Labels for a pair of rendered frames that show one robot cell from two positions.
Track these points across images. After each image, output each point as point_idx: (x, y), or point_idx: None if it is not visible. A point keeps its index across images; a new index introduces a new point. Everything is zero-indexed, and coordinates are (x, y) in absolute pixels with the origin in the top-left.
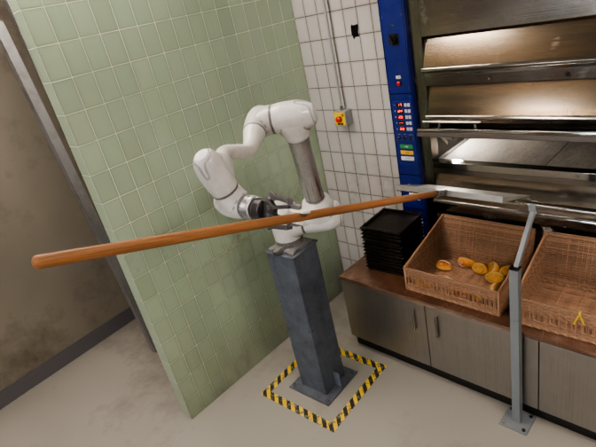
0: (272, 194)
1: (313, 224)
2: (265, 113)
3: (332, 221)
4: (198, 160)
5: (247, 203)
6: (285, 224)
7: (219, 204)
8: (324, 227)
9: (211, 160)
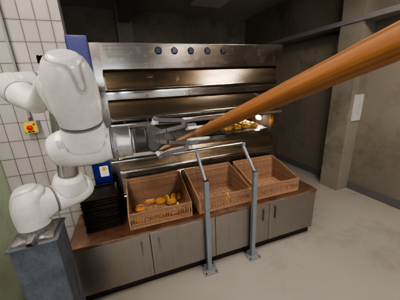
0: (159, 118)
1: (71, 198)
2: (33, 77)
3: (88, 190)
4: (64, 57)
5: (128, 132)
6: (38, 208)
7: (80, 141)
8: (81, 198)
9: (87, 63)
